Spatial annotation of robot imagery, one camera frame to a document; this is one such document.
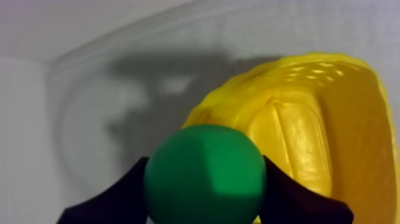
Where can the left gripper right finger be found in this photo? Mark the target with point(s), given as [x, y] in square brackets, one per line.
[290, 200]

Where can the yellow plastic basket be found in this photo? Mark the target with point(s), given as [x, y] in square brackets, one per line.
[328, 131]

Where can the green toy pear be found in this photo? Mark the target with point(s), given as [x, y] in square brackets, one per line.
[204, 175]

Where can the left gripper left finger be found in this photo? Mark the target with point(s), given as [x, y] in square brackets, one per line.
[118, 201]

